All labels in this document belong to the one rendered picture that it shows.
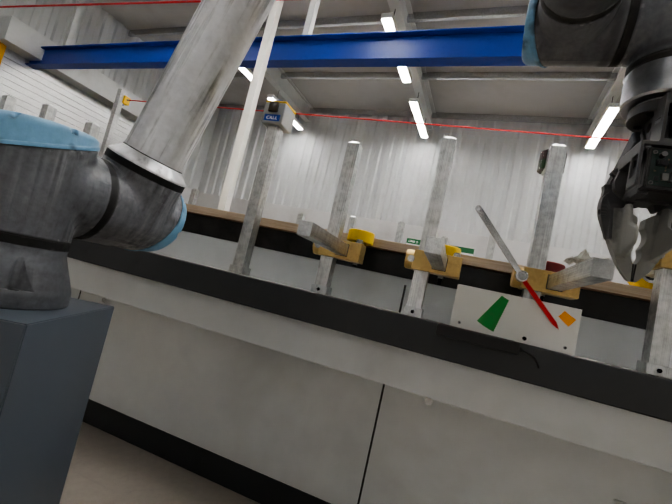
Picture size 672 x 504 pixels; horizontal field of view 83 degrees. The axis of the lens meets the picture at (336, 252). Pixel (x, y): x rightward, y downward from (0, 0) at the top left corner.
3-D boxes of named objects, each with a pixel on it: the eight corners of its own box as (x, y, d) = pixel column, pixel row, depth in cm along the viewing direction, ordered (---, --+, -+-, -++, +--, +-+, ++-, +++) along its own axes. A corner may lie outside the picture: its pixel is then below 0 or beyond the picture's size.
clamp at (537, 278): (578, 299, 83) (582, 276, 83) (511, 286, 87) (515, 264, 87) (571, 300, 88) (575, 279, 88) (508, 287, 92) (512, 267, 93)
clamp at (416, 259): (459, 278, 90) (463, 257, 91) (402, 266, 94) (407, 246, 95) (458, 280, 96) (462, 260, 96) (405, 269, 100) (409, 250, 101)
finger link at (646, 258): (650, 278, 42) (662, 198, 43) (626, 282, 48) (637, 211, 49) (684, 284, 41) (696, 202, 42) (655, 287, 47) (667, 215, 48)
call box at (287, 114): (280, 125, 111) (286, 100, 111) (259, 123, 113) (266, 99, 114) (290, 136, 117) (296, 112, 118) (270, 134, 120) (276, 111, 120)
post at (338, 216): (319, 313, 100) (360, 140, 104) (307, 310, 101) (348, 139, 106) (324, 313, 104) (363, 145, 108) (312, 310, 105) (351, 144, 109)
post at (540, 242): (530, 348, 85) (568, 143, 89) (513, 343, 86) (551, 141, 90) (528, 346, 88) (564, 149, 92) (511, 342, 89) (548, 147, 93)
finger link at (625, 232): (617, 272, 43) (630, 194, 44) (597, 277, 49) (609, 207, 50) (650, 278, 42) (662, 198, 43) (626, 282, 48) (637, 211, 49)
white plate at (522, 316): (574, 355, 81) (582, 309, 82) (449, 325, 89) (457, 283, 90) (573, 355, 82) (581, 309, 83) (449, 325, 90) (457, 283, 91)
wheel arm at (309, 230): (309, 241, 75) (314, 220, 75) (294, 238, 76) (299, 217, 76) (361, 266, 116) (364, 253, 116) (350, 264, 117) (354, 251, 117)
